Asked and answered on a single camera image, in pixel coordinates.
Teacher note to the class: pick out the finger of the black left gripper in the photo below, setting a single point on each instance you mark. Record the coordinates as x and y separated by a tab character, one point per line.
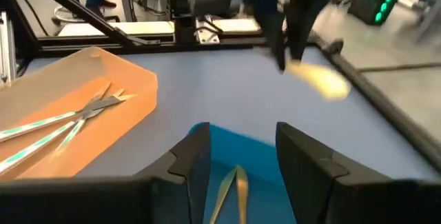
275	34
299	31

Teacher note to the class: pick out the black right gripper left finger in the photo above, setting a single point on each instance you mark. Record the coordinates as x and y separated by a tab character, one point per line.
179	182

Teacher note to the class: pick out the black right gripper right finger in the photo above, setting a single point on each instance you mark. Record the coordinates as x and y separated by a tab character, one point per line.
310	189

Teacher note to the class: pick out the gold cutlery piece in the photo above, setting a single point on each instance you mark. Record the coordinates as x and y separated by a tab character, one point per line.
242	196
222	196

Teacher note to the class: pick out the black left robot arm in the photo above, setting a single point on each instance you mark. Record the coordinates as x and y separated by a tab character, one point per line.
206	0

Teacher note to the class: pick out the dark blue plastic bin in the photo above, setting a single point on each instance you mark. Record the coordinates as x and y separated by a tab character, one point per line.
248	151

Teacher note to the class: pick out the grey-blue table mat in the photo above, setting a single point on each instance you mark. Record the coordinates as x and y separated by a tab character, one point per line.
224	89

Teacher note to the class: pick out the orange plastic bin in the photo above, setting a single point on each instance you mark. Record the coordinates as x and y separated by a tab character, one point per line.
110	138

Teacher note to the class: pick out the silver aluminium extrusion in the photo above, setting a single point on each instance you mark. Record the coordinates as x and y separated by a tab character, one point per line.
7	51

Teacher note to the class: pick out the silver arm base bracket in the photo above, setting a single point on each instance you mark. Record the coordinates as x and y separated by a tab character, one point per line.
206	32

